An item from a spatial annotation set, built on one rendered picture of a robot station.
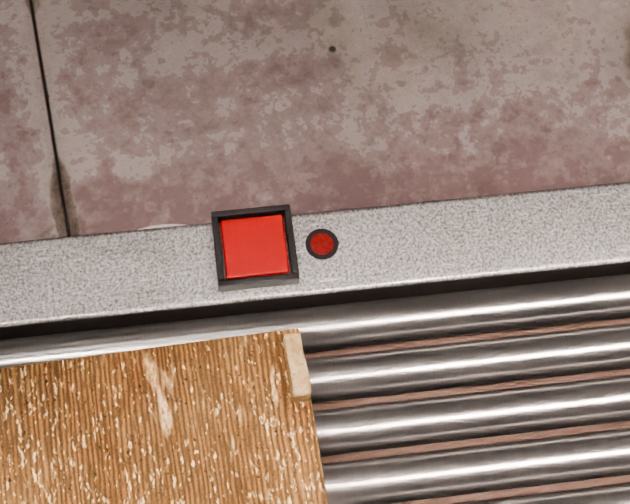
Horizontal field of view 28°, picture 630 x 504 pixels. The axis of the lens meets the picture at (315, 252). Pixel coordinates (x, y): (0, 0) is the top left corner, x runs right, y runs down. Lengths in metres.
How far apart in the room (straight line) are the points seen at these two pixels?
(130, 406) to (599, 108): 1.44
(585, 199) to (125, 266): 0.45
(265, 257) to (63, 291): 0.19
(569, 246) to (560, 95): 1.16
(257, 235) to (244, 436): 0.20
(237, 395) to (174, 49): 1.30
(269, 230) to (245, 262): 0.04
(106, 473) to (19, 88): 1.32
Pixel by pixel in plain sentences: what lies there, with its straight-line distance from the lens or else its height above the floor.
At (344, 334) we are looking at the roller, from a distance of 1.17.
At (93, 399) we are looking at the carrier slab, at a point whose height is 0.94.
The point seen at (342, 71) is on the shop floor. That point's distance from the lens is 2.34.
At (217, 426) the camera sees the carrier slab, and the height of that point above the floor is 0.94.
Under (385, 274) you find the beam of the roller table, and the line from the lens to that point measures 1.20.
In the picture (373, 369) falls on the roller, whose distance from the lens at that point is 1.16.
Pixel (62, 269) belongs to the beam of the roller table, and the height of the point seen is 0.92.
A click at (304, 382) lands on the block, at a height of 0.96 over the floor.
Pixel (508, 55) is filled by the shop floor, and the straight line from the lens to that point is 2.40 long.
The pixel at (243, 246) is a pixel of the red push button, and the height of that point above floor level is 0.93.
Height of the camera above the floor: 2.03
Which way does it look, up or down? 69 degrees down
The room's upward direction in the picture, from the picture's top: 9 degrees clockwise
